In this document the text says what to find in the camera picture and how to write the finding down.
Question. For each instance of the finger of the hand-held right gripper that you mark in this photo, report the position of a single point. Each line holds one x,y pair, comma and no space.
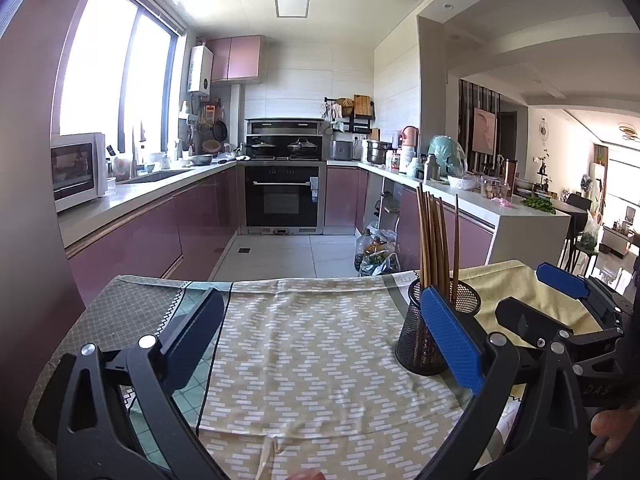
522,320
562,280

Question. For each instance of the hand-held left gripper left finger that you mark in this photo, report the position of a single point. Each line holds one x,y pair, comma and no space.
195,340

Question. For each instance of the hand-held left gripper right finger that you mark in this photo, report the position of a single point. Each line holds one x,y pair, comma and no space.
452,340

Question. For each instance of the black mesh utensil holder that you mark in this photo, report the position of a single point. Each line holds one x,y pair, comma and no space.
415,340

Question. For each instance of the bunch of wooden chopsticks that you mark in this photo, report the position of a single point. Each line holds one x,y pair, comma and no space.
432,240

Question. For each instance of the person's right hand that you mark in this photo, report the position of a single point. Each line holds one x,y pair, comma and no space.
615,422

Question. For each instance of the person's left hand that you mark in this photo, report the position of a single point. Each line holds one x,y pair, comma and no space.
307,476

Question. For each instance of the yellow cloth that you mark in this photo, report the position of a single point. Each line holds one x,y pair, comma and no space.
510,282

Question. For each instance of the hanging plastic bag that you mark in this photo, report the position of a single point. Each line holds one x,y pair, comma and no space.
589,237

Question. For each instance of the grey patterned cloth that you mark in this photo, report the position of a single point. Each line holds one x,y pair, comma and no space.
125,305

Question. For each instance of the black dining chair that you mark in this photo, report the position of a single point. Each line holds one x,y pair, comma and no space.
577,202

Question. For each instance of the green leafy vegetables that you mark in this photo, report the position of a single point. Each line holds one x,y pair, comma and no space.
539,204

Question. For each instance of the pink peninsula base cabinets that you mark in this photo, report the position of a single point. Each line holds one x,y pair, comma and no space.
480,240

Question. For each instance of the bag of green vegetables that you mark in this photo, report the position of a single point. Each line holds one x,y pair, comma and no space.
382,264

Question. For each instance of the pink base cabinets with sink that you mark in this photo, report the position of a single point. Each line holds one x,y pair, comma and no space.
150,240

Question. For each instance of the glass bowl with food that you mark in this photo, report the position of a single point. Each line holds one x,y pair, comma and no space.
495,189

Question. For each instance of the beige and green patterned tablecloth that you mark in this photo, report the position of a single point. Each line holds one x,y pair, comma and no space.
310,350

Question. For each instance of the brown tumbler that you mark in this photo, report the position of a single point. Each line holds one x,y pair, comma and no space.
510,172

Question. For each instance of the plastic oil bottle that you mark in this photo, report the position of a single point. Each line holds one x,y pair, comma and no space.
363,252

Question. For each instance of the white bowl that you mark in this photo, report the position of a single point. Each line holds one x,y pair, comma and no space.
462,183

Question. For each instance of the black built-in oven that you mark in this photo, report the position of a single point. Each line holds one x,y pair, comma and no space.
282,200

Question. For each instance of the steel kitchen sink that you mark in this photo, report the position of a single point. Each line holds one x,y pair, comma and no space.
160,176

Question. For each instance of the teal plastic bag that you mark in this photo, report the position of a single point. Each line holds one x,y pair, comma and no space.
447,152

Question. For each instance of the steel thermos bottle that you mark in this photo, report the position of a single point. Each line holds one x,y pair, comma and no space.
432,167

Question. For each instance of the steel mixing bowl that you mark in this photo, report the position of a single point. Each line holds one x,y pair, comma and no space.
202,160

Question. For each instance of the steel kitchen faucet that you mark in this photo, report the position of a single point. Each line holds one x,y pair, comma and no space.
135,155

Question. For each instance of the dark slatted partition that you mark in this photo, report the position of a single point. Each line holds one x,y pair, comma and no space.
466,105

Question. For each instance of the steel stockpot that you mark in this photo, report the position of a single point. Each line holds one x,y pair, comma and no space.
378,152

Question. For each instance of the black lidded wok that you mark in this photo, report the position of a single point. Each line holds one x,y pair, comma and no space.
261,145
301,144

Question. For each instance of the pink kettle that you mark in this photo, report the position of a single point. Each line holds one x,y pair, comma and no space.
411,137

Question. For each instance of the white countertop oven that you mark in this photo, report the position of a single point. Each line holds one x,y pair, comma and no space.
75,170

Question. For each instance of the black hanging frying pan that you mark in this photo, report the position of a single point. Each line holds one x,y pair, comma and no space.
220,131

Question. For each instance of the silver countertop appliance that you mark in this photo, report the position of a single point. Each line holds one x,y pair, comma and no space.
341,151

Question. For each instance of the black range hood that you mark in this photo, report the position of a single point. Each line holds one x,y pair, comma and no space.
285,127

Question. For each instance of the wooden cutting board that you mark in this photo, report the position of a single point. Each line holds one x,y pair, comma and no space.
362,105

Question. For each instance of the white water heater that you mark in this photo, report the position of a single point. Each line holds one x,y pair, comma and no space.
200,67

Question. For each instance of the kitchen window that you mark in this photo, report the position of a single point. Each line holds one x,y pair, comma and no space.
100,60

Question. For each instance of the ceiling light panel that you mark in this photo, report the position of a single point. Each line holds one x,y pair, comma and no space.
292,1

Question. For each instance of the wall clock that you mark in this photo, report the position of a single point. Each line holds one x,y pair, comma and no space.
544,129

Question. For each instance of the pink wall picture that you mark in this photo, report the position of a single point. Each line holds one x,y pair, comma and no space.
485,130

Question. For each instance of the black wall rack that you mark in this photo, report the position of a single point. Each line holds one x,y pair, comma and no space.
360,122

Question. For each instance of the pink wall cabinet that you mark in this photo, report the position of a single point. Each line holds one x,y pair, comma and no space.
237,58

